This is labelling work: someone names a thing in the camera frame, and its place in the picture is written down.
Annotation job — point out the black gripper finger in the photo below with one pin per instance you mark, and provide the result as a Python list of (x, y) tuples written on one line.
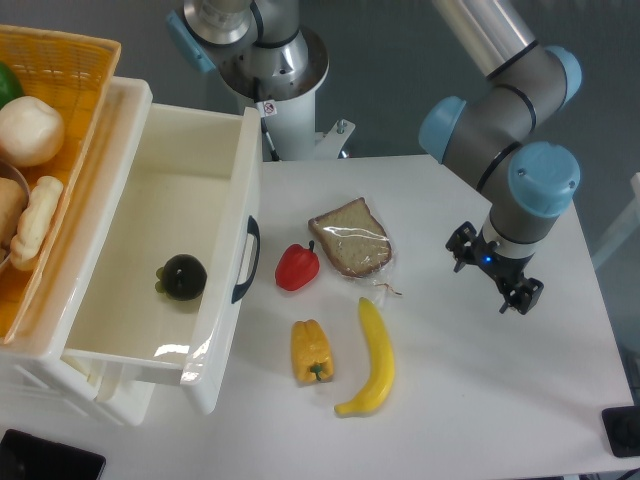
[(461, 245), (521, 296)]

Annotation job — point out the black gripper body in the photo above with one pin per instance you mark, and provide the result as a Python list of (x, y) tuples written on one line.
[(501, 259)]

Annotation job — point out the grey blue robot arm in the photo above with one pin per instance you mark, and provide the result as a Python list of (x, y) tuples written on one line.
[(271, 62)]

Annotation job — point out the white drawer cabinet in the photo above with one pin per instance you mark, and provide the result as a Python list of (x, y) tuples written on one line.
[(35, 381)]

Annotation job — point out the wrapped bread slice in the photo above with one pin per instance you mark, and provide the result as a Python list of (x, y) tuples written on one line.
[(357, 246)]

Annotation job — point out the yellow banana toy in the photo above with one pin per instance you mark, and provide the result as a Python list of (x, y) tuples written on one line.
[(377, 388)]

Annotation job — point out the black device bottom right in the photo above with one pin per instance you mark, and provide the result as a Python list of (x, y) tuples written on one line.
[(622, 430)]

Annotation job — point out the black device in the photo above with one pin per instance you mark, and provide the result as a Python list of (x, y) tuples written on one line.
[(25, 456), (622, 430)]

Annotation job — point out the red bell pepper toy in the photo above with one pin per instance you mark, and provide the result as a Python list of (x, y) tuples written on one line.
[(297, 267)]

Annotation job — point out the yellow bell pepper toy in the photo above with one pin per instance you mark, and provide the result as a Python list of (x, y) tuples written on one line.
[(311, 355)]

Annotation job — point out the dark mangosteen toy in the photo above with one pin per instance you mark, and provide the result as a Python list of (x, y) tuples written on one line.
[(182, 278)]

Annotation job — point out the orange plastic basket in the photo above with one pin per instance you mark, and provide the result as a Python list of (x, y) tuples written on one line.
[(71, 73)]

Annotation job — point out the pale peanut shaped bread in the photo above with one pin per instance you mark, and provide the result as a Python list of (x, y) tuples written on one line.
[(34, 223)]

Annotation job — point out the round white bun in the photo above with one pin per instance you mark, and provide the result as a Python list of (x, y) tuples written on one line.
[(32, 132)]

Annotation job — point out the brown bread roll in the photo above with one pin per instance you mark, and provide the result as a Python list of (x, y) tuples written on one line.
[(12, 203)]

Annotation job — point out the green pepper toy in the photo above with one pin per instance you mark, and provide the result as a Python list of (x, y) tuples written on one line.
[(10, 86)]

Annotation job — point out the black device bottom left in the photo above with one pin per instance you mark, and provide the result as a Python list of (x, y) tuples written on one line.
[(25, 456)]

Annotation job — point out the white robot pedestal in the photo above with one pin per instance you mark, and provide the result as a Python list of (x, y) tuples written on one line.
[(291, 130)]

